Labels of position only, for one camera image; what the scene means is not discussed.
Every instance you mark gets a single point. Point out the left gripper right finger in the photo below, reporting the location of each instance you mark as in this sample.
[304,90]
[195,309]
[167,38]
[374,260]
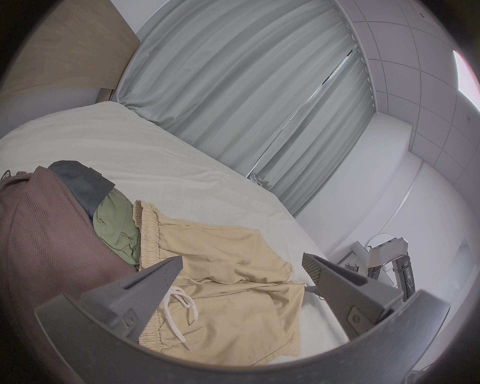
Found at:
[348,296]

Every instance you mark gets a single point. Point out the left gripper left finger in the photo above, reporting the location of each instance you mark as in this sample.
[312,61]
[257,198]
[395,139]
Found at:
[138,292]

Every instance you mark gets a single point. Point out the tan shorts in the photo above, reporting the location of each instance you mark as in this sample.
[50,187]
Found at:
[232,292]

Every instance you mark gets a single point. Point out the bed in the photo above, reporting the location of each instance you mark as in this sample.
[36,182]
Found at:
[180,157]

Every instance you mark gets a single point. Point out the green garment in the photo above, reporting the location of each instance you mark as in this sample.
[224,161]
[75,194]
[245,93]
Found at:
[114,221]

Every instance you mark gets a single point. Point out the brown garment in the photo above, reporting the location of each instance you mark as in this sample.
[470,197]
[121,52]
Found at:
[45,243]

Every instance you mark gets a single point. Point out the black garment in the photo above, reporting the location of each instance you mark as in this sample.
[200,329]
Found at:
[80,183]

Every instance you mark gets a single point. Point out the grey-green curtain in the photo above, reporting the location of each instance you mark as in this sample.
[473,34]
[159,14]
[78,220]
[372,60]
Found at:
[322,142]
[232,75]

